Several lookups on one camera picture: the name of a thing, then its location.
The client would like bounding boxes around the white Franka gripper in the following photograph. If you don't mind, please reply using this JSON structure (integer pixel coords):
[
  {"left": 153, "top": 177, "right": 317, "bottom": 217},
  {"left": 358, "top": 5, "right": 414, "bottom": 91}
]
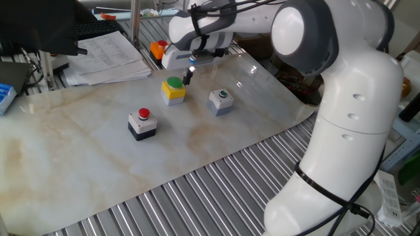
[{"left": 161, "top": 44, "right": 230, "bottom": 87}]

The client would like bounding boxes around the green mushroom button yellow box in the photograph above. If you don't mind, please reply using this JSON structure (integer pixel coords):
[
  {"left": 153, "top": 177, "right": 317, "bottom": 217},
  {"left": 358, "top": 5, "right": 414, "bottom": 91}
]
[{"left": 160, "top": 76, "right": 187, "bottom": 106}]

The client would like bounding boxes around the small green button grey box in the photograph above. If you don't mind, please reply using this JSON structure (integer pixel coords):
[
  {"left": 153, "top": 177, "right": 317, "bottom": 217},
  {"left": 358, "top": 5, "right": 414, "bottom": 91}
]
[{"left": 207, "top": 88, "right": 235, "bottom": 117}]

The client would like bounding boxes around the orange box red button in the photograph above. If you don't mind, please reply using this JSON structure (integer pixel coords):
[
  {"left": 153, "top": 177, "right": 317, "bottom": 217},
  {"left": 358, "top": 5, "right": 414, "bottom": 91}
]
[{"left": 150, "top": 39, "right": 169, "bottom": 65}]

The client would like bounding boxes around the red button white black box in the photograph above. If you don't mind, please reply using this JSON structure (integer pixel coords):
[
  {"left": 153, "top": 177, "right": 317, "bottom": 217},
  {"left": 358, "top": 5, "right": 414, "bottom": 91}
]
[{"left": 127, "top": 108, "right": 158, "bottom": 142}]

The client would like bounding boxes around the brown cardboard box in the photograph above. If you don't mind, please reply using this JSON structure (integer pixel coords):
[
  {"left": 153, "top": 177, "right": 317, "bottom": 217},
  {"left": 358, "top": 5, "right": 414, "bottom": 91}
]
[{"left": 234, "top": 32, "right": 273, "bottom": 60}]

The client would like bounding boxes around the stack of printed paper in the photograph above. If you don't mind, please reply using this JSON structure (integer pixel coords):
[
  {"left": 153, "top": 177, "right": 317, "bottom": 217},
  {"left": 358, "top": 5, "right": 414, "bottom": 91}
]
[{"left": 62, "top": 31, "right": 152, "bottom": 87}]

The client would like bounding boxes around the black keyboard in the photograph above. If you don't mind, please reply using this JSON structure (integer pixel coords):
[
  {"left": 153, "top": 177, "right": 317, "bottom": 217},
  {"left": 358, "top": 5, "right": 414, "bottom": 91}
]
[{"left": 75, "top": 19, "right": 125, "bottom": 41}]

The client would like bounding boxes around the white device black base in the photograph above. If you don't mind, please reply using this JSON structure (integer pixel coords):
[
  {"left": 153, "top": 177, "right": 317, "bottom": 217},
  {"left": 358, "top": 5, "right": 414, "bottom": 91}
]
[{"left": 49, "top": 54, "right": 70, "bottom": 73}]

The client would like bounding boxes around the marble pattern mat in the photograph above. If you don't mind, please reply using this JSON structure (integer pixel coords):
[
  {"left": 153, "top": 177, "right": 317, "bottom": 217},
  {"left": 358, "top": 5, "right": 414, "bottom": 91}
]
[{"left": 0, "top": 52, "right": 318, "bottom": 236}]

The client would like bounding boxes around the black monitor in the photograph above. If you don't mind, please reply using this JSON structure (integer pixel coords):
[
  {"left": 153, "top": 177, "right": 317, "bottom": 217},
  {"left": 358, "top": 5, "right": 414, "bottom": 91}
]
[{"left": 0, "top": 0, "right": 89, "bottom": 56}]

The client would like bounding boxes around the dark grey laptop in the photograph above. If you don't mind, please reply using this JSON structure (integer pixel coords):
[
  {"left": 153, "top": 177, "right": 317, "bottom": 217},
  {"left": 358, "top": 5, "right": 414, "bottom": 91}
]
[{"left": 0, "top": 60, "right": 32, "bottom": 96}]

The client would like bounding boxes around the blue white tissue pack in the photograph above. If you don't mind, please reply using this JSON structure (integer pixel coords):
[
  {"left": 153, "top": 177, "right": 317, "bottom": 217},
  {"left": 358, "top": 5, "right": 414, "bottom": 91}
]
[{"left": 0, "top": 83, "right": 18, "bottom": 116}]

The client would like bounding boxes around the white power strip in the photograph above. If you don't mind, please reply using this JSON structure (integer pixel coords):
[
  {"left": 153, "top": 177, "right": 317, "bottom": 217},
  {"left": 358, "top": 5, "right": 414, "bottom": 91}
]
[{"left": 373, "top": 170, "right": 403, "bottom": 229}]

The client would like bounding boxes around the silver camera with blue cap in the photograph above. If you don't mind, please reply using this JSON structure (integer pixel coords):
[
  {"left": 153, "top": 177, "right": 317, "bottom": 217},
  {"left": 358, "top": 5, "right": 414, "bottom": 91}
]
[{"left": 188, "top": 52, "right": 221, "bottom": 66}]

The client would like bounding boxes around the aluminium frame profile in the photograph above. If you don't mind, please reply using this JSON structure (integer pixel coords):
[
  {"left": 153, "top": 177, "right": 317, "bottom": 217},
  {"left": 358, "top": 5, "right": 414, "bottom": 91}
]
[
  {"left": 130, "top": 0, "right": 142, "bottom": 49},
  {"left": 39, "top": 50, "right": 58, "bottom": 91}
]

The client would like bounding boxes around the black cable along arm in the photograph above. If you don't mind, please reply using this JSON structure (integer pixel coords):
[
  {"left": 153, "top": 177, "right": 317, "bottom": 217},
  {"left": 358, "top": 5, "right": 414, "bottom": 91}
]
[{"left": 190, "top": 0, "right": 377, "bottom": 236}]

